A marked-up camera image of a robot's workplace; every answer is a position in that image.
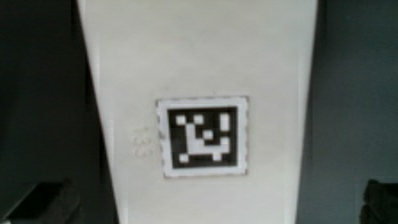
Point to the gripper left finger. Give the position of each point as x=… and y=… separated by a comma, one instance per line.
x=48, y=205

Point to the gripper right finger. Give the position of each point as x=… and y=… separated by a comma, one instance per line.
x=379, y=211

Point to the small white cabinet top box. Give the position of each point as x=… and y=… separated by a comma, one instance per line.
x=210, y=51

